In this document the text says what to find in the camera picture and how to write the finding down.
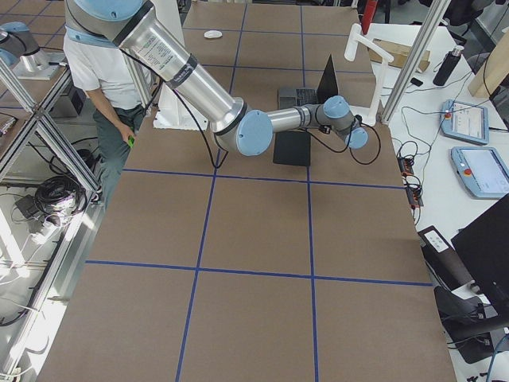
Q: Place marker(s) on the black mouse pad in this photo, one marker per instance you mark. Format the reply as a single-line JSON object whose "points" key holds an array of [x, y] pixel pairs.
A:
{"points": [[292, 148]]}

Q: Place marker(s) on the grey laptop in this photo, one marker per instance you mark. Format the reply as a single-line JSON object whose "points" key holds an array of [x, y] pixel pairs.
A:
{"points": [[327, 88]]}

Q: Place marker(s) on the white computer mouse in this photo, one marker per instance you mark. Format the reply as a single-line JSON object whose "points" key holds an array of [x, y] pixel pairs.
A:
{"points": [[213, 34]]}

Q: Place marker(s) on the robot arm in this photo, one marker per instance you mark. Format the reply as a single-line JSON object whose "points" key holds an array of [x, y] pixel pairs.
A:
{"points": [[133, 27]]}

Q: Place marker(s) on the white desk lamp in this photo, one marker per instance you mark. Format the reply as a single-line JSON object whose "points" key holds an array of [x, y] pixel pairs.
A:
{"points": [[368, 101]]}

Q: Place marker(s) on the brown paper table mat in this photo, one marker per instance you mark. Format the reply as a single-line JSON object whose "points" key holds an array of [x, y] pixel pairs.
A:
{"points": [[253, 272]]}

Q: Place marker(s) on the seated person white shirt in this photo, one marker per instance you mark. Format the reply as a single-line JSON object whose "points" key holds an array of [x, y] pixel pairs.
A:
{"points": [[102, 74]]}

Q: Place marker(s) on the cardboard box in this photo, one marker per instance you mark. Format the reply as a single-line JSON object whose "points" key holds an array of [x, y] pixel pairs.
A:
{"points": [[400, 54]]}

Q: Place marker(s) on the upper blue teach pendant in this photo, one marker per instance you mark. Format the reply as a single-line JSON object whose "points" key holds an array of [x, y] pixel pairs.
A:
{"points": [[464, 121]]}

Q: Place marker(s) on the blue teach pendant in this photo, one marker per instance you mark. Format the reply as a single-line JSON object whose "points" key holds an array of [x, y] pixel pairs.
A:
{"points": [[481, 170], [464, 121]]}

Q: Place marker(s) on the lower blue teach pendant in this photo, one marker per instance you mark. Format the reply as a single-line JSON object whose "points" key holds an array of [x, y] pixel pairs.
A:
{"points": [[481, 170]]}

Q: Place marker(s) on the black monitor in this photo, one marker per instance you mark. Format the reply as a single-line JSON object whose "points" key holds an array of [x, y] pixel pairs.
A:
{"points": [[483, 249]]}

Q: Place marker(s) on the black water bottle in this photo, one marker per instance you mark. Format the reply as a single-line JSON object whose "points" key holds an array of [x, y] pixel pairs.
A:
{"points": [[447, 66]]}

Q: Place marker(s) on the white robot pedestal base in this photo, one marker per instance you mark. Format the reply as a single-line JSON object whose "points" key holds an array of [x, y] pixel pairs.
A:
{"points": [[172, 113]]}

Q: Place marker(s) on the aluminium frame post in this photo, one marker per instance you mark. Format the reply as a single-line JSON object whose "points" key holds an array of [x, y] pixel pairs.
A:
{"points": [[421, 42]]}

